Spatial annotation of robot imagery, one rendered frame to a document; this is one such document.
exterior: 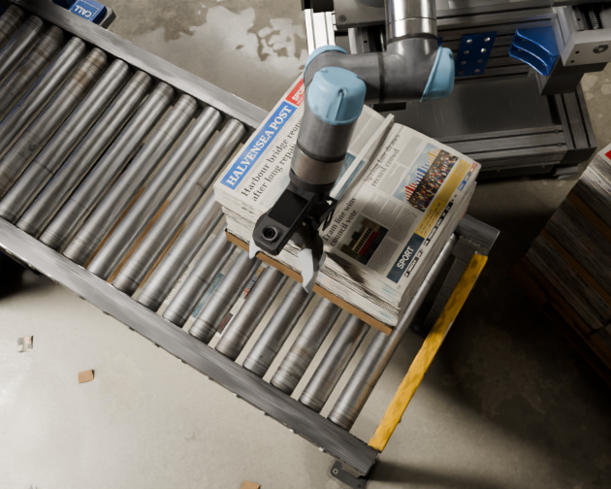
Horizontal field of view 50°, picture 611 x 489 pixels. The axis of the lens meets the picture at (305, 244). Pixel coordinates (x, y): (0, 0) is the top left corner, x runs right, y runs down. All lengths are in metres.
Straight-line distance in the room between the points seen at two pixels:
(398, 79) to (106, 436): 1.55
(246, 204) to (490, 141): 1.17
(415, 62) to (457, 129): 1.18
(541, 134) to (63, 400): 1.71
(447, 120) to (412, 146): 1.00
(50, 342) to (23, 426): 0.27
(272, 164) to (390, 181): 0.21
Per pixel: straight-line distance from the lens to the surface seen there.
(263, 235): 0.96
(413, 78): 1.00
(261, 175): 1.14
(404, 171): 1.16
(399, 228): 1.10
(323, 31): 2.33
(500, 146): 2.14
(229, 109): 1.51
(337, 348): 1.30
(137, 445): 2.17
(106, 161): 1.52
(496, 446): 2.12
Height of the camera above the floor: 2.07
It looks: 70 degrees down
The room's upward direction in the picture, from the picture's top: 10 degrees counter-clockwise
